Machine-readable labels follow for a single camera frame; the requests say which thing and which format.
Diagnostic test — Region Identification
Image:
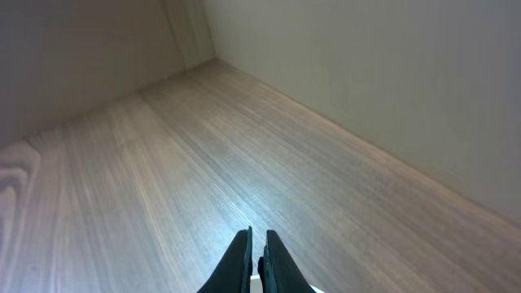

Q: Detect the pink measuring scoop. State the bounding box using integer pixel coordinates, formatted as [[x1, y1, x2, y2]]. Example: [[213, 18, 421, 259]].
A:
[[250, 275, 263, 293]]

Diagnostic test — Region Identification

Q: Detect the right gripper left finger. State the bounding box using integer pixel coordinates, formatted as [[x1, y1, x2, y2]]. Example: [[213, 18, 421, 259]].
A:
[[198, 226, 252, 293]]

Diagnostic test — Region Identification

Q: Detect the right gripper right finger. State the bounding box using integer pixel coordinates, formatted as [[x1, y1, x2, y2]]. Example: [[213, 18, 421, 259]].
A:
[[257, 230, 315, 293]]

